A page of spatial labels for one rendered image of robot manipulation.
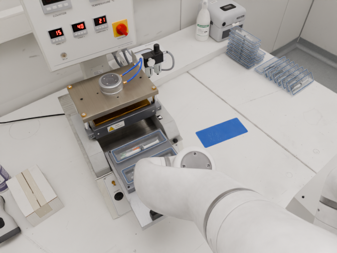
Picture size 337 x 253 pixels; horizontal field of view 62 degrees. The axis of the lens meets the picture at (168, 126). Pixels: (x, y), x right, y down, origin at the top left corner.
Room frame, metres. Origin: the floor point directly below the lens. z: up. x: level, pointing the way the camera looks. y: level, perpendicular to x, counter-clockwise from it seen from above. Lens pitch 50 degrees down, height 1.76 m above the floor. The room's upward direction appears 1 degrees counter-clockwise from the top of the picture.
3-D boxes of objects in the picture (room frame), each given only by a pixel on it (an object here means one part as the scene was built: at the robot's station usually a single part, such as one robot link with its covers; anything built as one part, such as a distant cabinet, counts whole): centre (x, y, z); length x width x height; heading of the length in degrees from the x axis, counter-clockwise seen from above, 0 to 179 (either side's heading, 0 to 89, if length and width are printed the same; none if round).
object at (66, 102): (0.75, 0.21, 0.93); 0.46 x 0.35 x 0.01; 29
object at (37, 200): (0.48, 0.50, 0.80); 0.19 x 0.13 x 0.09; 37
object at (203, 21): (1.51, -0.21, 0.92); 0.09 x 0.08 x 0.25; 172
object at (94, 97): (0.76, 0.19, 1.08); 0.31 x 0.24 x 0.13; 119
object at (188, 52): (1.42, -0.08, 0.77); 0.84 x 0.30 x 0.04; 127
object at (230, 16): (1.60, -0.33, 0.88); 0.25 x 0.20 x 0.17; 31
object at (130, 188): (0.51, 0.08, 0.98); 0.20 x 0.17 x 0.03; 119
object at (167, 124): (0.72, 0.04, 0.96); 0.26 x 0.05 x 0.07; 29
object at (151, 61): (0.94, 0.06, 1.05); 0.15 x 0.05 x 0.15; 119
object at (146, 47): (1.28, 0.14, 0.83); 0.23 x 0.12 x 0.07; 119
